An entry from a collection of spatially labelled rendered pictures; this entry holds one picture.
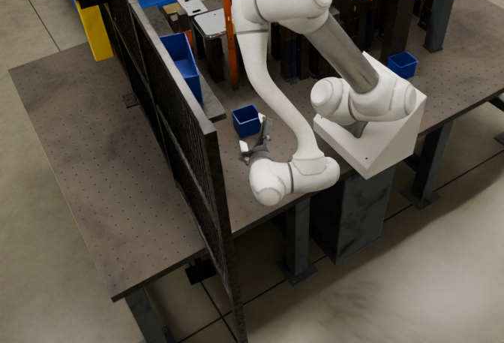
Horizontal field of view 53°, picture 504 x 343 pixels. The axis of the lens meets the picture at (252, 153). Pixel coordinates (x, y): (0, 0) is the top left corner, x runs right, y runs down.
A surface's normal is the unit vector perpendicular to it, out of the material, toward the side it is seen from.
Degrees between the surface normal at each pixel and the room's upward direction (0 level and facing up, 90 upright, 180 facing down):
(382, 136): 45
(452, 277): 0
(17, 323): 0
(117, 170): 0
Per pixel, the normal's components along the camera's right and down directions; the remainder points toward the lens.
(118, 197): -0.06, -0.69
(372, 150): -0.64, -0.19
